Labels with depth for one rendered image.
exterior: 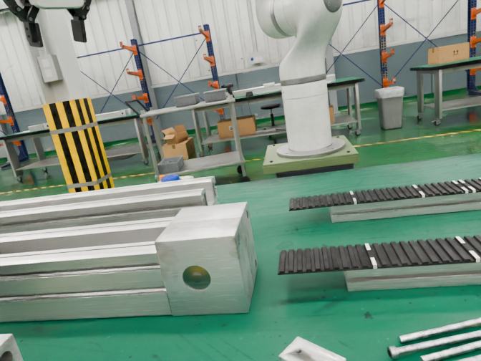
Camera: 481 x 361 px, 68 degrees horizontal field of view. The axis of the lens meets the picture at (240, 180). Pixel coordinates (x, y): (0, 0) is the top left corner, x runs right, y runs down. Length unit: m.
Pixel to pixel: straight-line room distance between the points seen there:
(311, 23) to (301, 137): 0.28
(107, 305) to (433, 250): 0.38
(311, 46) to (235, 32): 7.24
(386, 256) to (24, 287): 0.43
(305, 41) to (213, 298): 0.67
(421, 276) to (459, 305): 0.05
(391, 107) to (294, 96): 4.57
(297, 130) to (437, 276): 0.60
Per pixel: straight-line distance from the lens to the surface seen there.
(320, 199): 0.61
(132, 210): 0.64
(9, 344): 0.33
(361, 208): 0.60
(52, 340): 0.49
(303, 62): 0.93
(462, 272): 0.46
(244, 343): 0.38
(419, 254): 0.44
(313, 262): 0.43
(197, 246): 0.39
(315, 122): 0.95
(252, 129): 5.36
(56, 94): 3.92
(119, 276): 0.44
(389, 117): 5.51
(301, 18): 0.90
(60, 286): 0.49
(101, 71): 9.07
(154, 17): 8.61
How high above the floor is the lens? 1.03
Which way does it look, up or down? 16 degrees down
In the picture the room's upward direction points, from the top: 10 degrees counter-clockwise
